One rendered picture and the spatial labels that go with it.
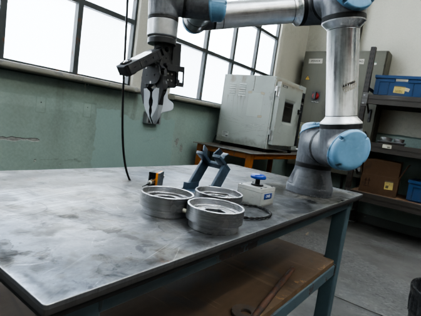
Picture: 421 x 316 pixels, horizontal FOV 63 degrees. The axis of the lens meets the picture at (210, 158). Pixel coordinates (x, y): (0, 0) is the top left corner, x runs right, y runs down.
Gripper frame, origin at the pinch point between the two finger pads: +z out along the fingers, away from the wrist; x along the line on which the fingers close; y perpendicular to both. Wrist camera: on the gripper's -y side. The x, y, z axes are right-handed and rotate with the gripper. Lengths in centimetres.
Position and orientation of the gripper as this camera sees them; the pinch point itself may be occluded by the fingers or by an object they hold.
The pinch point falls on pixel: (151, 118)
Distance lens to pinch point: 88.7
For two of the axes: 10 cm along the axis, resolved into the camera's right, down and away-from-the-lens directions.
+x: -7.3, -1.2, 6.7
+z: -0.7, 9.9, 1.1
